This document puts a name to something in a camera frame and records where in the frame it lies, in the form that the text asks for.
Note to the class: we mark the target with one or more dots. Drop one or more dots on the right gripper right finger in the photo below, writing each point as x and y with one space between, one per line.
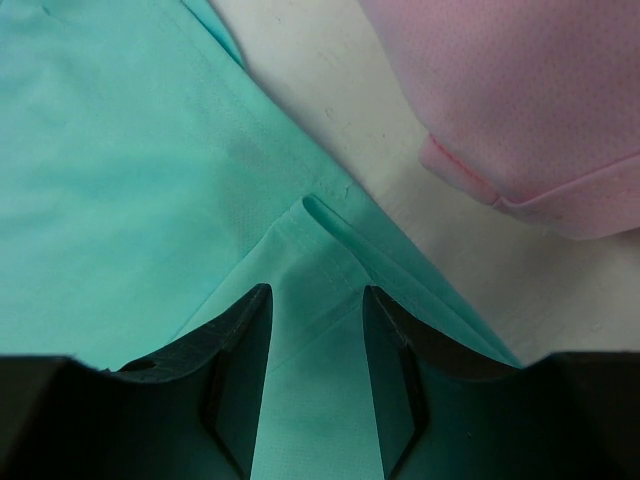
445 411

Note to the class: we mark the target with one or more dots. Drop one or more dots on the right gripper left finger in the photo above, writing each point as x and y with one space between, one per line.
189 410

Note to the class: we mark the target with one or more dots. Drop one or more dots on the mint green t shirt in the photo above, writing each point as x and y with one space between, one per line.
147 183

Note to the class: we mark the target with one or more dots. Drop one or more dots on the pink t shirt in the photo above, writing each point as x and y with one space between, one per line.
531 107

